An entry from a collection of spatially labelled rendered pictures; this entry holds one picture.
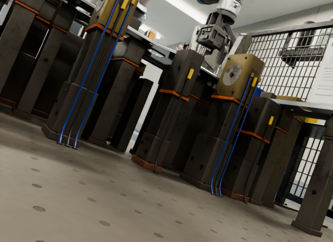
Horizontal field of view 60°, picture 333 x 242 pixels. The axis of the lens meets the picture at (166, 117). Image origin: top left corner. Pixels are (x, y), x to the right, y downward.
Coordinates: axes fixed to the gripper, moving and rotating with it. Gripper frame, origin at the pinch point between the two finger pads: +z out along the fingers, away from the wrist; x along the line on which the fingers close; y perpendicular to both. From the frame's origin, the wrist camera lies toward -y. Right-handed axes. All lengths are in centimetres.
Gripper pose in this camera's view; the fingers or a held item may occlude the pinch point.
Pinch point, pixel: (208, 75)
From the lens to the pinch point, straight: 97.3
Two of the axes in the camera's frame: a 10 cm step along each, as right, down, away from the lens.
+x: 5.0, 1.4, -8.5
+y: -7.9, -3.4, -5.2
